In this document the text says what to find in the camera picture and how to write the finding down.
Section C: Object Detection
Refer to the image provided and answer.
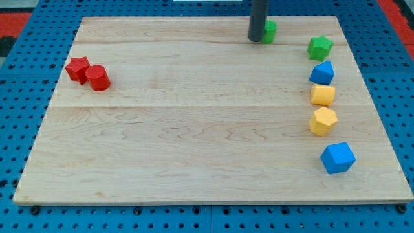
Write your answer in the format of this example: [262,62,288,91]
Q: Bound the green cylinder block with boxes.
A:
[261,20,278,43]

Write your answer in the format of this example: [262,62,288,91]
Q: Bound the green star block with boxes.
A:
[307,35,334,61]

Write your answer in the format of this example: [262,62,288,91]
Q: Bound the red star block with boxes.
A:
[65,56,90,85]

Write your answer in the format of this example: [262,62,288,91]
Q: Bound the light wooden board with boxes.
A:
[13,16,413,206]

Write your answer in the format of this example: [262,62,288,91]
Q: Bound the yellow hexagon block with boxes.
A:
[309,107,338,137]

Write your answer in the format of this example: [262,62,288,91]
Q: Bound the red cylinder block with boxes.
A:
[85,65,111,91]

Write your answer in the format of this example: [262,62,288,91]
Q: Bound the yellow rounded block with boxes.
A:
[310,84,336,106]

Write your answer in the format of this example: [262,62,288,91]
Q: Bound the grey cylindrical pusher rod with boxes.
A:
[248,0,269,42]

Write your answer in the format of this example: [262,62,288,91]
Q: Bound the blue pentagon block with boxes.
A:
[309,61,335,85]

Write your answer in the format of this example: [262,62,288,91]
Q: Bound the blue cube block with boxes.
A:
[320,142,356,174]

